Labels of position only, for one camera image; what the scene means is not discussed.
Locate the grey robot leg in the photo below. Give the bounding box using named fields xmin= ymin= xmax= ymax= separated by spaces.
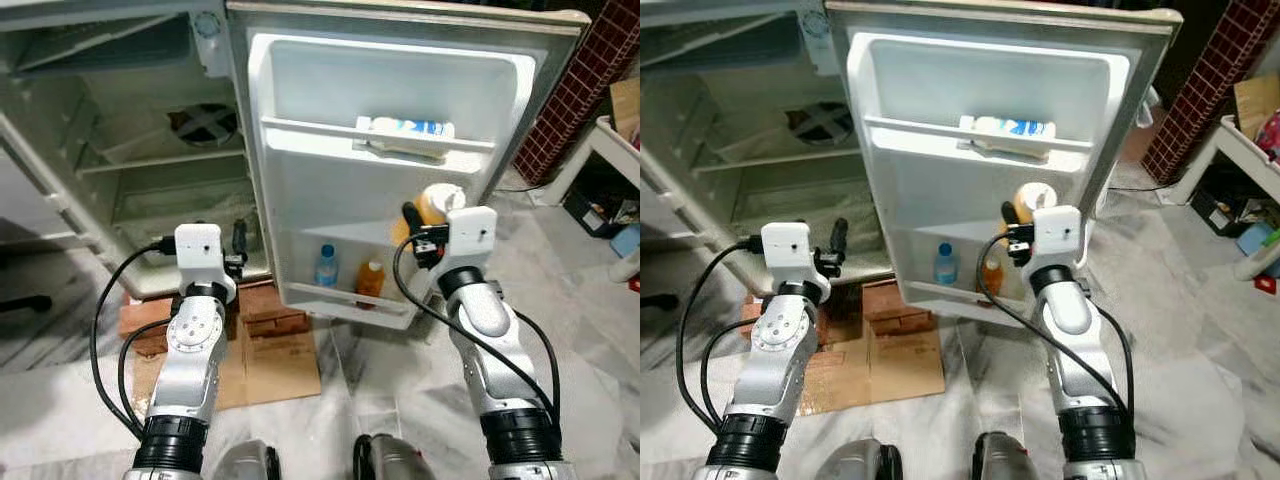
xmin=210 ymin=440 xmax=281 ymax=480
xmin=970 ymin=432 xmax=1041 ymax=480
xmin=815 ymin=438 xmax=901 ymax=480
xmin=352 ymin=433 xmax=436 ymax=480

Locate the short black arm cable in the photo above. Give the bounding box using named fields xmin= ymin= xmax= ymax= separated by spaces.
xmin=700 ymin=318 xmax=766 ymax=421
xmin=510 ymin=308 xmax=561 ymax=411
xmin=1095 ymin=305 xmax=1136 ymax=406
xmin=117 ymin=318 xmax=176 ymax=426

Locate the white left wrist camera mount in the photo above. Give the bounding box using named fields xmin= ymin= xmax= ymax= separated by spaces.
xmin=175 ymin=223 xmax=238 ymax=301
xmin=760 ymin=222 xmax=826 ymax=301

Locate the short black left arm cable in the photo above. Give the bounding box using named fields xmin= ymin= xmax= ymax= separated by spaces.
xmin=117 ymin=318 xmax=176 ymax=426
xmin=700 ymin=318 xmax=766 ymax=421

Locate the dark red tiled column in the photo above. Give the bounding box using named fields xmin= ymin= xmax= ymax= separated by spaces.
xmin=512 ymin=0 xmax=641 ymax=186
xmin=1140 ymin=0 xmax=1280 ymax=184

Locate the grey left robot leg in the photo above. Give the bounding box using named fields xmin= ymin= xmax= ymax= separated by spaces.
xmin=210 ymin=440 xmax=281 ymax=480
xmin=815 ymin=438 xmax=901 ymax=480

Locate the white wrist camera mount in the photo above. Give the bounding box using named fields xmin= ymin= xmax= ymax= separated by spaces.
xmin=760 ymin=222 xmax=826 ymax=301
xmin=1030 ymin=206 xmax=1083 ymax=271
xmin=175 ymin=223 xmax=238 ymax=301
xmin=445 ymin=207 xmax=498 ymax=273

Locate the orange squeeze bottle white nozzle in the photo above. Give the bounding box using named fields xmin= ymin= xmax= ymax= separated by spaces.
xmin=1012 ymin=182 xmax=1059 ymax=226
xmin=390 ymin=183 xmax=468 ymax=251

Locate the short black right arm cable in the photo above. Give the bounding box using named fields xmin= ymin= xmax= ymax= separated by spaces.
xmin=510 ymin=308 xmax=561 ymax=411
xmin=1095 ymin=305 xmax=1136 ymax=406

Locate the round fridge fan grille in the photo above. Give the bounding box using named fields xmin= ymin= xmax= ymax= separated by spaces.
xmin=168 ymin=103 xmax=241 ymax=149
xmin=787 ymin=100 xmax=856 ymax=146

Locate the white storage shelf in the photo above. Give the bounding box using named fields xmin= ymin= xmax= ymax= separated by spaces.
xmin=1165 ymin=115 xmax=1280 ymax=206
xmin=530 ymin=115 xmax=641 ymax=211

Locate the flattened brown cardboard sheet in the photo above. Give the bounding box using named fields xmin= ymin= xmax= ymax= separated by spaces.
xmin=130 ymin=290 xmax=323 ymax=411
xmin=735 ymin=290 xmax=946 ymax=416

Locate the white carton blue print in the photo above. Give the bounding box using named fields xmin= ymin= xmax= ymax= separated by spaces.
xmin=958 ymin=115 xmax=1058 ymax=161
xmin=355 ymin=116 xmax=456 ymax=161

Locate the brown cardboard box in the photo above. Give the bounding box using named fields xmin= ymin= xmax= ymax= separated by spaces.
xmin=1232 ymin=72 xmax=1280 ymax=141
xmin=610 ymin=78 xmax=641 ymax=141

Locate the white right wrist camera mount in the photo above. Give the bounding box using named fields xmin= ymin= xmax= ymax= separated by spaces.
xmin=445 ymin=207 xmax=498 ymax=273
xmin=1030 ymin=206 xmax=1083 ymax=271

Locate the grey right robot leg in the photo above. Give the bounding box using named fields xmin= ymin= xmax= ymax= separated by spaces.
xmin=970 ymin=432 xmax=1041 ymax=480
xmin=352 ymin=433 xmax=436 ymax=480

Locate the long black left arm cable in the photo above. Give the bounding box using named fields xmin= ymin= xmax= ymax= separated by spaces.
xmin=90 ymin=238 xmax=181 ymax=441
xmin=675 ymin=237 xmax=766 ymax=436

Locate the silver fridge cabinet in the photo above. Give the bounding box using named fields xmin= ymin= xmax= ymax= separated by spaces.
xmin=0 ymin=0 xmax=269 ymax=301
xmin=640 ymin=0 xmax=896 ymax=293

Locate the small blue water bottle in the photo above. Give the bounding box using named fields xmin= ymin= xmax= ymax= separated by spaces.
xmin=933 ymin=242 xmax=961 ymax=286
xmin=314 ymin=243 xmax=341 ymax=289

